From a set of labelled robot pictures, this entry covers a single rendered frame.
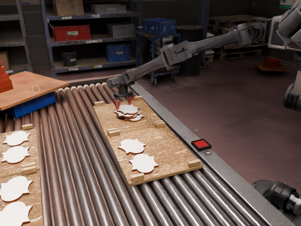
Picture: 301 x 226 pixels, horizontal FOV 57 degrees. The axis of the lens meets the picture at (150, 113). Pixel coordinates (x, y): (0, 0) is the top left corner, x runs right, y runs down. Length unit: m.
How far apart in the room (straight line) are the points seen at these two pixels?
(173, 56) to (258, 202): 0.70
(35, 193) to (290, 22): 1.09
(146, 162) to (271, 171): 1.91
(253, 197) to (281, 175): 1.79
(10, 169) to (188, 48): 0.95
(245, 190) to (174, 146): 0.40
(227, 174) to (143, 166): 0.37
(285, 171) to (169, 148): 1.85
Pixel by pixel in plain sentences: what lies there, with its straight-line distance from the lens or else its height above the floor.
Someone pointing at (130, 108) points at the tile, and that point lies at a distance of 1.68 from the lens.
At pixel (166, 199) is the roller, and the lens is 1.13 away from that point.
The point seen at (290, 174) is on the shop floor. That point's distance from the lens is 3.03.
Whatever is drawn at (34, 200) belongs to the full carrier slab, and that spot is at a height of 0.94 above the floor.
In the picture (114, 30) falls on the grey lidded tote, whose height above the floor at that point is 0.79.
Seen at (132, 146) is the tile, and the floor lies 0.95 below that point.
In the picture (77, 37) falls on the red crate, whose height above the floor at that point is 0.69.
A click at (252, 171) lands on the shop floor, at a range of 2.93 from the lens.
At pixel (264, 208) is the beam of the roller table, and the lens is 1.18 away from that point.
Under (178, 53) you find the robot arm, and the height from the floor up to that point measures 1.40.
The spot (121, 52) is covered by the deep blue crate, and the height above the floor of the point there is 0.34.
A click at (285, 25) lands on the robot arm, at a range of 1.01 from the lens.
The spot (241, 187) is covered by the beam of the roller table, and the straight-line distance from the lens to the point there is 1.25.
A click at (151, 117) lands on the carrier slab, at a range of 1.68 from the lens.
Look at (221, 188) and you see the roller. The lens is 1.22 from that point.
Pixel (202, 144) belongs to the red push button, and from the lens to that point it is 1.45.
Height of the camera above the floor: 1.69
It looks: 26 degrees down
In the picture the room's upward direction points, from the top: straight up
